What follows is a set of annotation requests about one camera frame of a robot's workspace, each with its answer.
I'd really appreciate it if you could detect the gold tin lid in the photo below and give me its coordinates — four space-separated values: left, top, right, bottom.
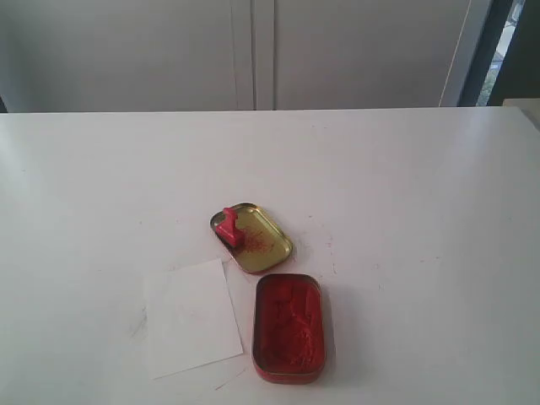
209 202 294 274

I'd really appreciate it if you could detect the red ink pad tin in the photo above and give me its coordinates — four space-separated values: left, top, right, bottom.
251 273 327 385

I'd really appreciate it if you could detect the red stamp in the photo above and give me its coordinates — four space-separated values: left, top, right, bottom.
215 208 245 248

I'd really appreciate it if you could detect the white paper sheet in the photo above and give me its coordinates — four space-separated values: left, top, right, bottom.
143 259 243 379

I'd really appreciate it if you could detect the white cabinet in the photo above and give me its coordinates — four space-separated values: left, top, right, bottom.
1 1 488 112

